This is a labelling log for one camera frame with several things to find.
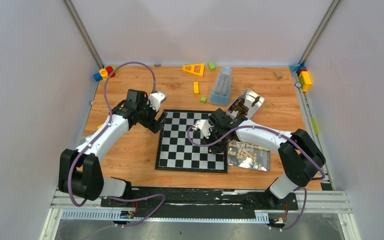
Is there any folding chess board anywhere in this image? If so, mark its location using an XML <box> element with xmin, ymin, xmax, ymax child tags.
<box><xmin>155</xmin><ymin>109</ymin><xmax>229</xmax><ymax>174</ymax></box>

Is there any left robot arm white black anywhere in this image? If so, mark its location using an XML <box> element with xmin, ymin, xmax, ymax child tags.
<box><xmin>58</xmin><ymin>89</ymin><xmax>167</xmax><ymax>207</ymax></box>

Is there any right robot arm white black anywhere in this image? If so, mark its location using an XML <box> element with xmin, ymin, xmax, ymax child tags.
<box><xmin>194</xmin><ymin>108</ymin><xmax>326</xmax><ymax>209</ymax></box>

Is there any tin box with dark pieces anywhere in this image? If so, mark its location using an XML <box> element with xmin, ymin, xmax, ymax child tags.
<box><xmin>226</xmin><ymin>88</ymin><xmax>266</xmax><ymax>119</ymax></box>

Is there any tin lid with light pieces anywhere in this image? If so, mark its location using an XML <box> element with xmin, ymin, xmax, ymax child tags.
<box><xmin>227</xmin><ymin>141</ymin><xmax>271</xmax><ymax>172</ymax></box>

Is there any bubble-wrapped blue metronome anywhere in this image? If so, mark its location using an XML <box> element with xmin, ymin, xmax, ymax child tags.
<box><xmin>208</xmin><ymin>66</ymin><xmax>232</xmax><ymax>107</ymax></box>

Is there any green cube middle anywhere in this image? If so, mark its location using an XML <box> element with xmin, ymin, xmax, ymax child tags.
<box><xmin>200</xmin><ymin>96</ymin><xmax>207</xmax><ymax>104</ymax></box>

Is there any green cube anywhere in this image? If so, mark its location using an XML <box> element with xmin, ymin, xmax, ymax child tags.
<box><xmin>200</xmin><ymin>96</ymin><xmax>207</xmax><ymax>104</ymax></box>
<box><xmin>208</xmin><ymin>61</ymin><xmax>216</xmax><ymax>72</ymax></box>

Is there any yellow curved block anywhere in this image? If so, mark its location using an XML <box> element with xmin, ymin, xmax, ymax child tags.
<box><xmin>193</xmin><ymin>81</ymin><xmax>200</xmax><ymax>96</ymax></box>

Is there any yellow triangle block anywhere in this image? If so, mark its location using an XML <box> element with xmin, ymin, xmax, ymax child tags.
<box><xmin>182</xmin><ymin>63</ymin><xmax>205</xmax><ymax>77</ymax></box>

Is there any coloured blocks left corner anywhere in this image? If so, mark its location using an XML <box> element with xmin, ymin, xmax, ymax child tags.
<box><xmin>92</xmin><ymin>65</ymin><xmax>119</xmax><ymax>82</ymax></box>

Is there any green cube back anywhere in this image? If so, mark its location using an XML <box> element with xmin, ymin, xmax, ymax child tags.
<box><xmin>208</xmin><ymin>61</ymin><xmax>216</xmax><ymax>72</ymax></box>

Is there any brown wooden block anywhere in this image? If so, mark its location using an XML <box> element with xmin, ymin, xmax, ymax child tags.
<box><xmin>273</xmin><ymin>70</ymin><xmax>283</xmax><ymax>80</ymax></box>

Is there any stacked coloured bricks right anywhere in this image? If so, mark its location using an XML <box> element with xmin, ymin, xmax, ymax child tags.
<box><xmin>289</xmin><ymin>64</ymin><xmax>313</xmax><ymax>92</ymax></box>

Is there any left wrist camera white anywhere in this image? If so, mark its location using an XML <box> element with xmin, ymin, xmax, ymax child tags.
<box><xmin>148</xmin><ymin>91</ymin><xmax>167</xmax><ymax>112</ymax></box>

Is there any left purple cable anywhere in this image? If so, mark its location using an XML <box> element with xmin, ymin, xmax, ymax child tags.
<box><xmin>66</xmin><ymin>61</ymin><xmax>166</xmax><ymax>229</ymax></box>

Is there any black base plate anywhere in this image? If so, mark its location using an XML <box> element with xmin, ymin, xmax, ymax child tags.
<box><xmin>100</xmin><ymin>186</ymin><xmax>299</xmax><ymax>219</ymax></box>

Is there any aluminium frame rail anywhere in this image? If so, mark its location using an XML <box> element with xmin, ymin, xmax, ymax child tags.
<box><xmin>40</xmin><ymin>190</ymin><xmax>361</xmax><ymax>240</ymax></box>

